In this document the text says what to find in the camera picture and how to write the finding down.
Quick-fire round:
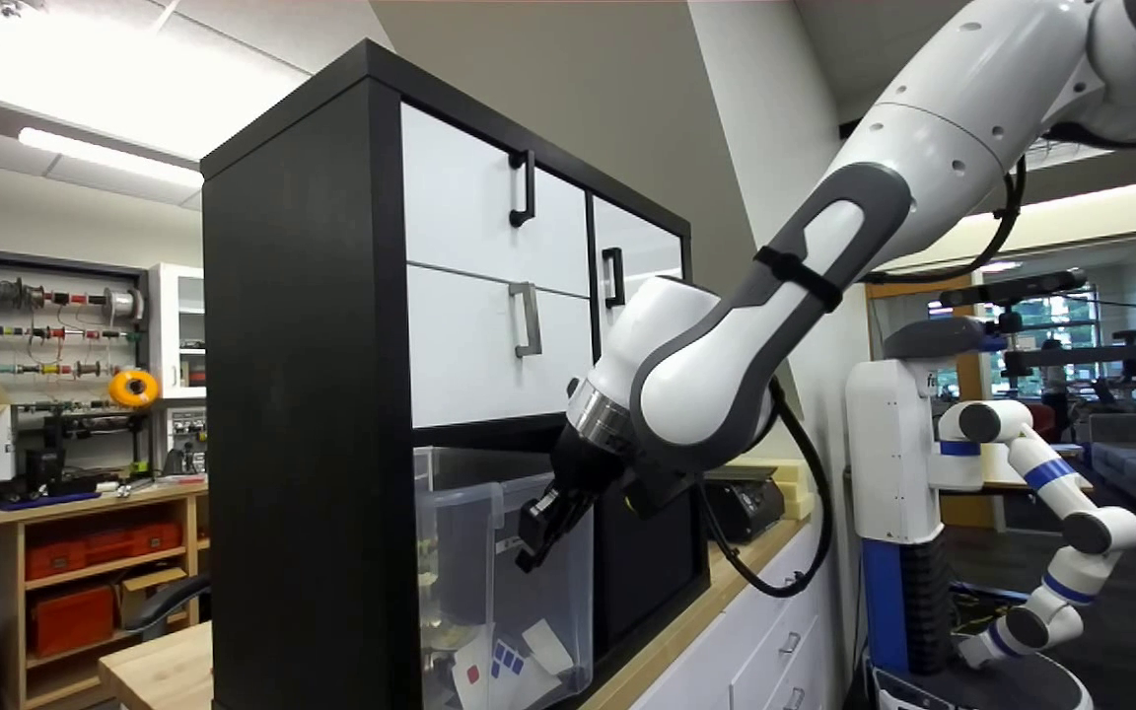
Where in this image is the white drawer with grey handle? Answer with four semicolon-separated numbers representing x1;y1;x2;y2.
402;259;601;435

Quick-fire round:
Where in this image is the white base cabinet with drawers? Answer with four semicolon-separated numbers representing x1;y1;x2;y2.
627;521;832;710

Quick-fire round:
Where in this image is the white drawer with black handle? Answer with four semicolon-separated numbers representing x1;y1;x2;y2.
398;104;597;300

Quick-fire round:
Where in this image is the ceiling tube light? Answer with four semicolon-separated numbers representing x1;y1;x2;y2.
11;124;207;196

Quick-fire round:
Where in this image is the white paper card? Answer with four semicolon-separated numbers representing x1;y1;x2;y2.
447;629;562;710

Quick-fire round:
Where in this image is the red toolbox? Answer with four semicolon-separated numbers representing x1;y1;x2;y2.
22;581;122;664
22;514;188;584

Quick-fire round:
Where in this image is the grey tool wall rack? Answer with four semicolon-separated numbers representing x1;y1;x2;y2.
0;245;157;393

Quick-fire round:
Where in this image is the white blue mobile robot torso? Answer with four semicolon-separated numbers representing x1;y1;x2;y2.
840;358;956;684

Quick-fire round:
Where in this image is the white cabinet door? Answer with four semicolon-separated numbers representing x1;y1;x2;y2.
589;192;686;385

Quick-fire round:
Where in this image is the clear plastic storage container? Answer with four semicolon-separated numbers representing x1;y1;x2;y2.
412;443;601;710

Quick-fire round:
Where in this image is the wooden countertop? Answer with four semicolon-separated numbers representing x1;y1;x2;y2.
580;459;817;710

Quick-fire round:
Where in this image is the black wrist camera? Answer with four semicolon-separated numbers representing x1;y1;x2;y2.
698;460;788;544

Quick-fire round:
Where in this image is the small wooden table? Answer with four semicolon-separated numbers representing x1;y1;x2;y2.
96;619;216;710

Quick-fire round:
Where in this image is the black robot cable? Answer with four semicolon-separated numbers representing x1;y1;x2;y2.
694;154;1035;602

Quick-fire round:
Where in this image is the black shelf cabinet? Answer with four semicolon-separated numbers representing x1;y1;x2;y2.
197;37;714;710

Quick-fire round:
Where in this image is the yellow spool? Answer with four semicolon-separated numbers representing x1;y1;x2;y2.
108;362;167;417

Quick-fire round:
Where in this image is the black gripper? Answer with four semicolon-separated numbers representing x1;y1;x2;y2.
514;425;642;576

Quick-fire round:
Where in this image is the wooden workbench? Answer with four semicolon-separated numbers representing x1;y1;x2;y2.
0;475;213;710

